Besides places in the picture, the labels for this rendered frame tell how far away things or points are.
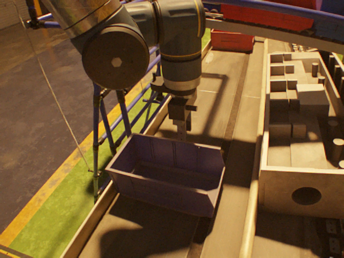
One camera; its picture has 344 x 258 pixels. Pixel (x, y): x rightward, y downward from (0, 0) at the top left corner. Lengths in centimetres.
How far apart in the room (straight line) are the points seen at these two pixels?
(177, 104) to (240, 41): 142
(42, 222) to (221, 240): 145
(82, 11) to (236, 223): 68
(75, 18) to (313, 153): 70
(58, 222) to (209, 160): 133
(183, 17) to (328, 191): 58
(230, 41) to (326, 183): 152
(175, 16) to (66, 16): 26
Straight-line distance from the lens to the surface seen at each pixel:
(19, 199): 219
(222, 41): 202
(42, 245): 183
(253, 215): 76
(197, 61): 61
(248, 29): 85
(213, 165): 82
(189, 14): 56
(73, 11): 38
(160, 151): 85
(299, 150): 79
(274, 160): 76
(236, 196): 84
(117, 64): 38
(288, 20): 84
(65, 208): 192
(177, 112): 64
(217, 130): 108
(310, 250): 80
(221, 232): 76
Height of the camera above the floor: 142
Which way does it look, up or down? 38 degrees down
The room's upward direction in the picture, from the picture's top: 5 degrees counter-clockwise
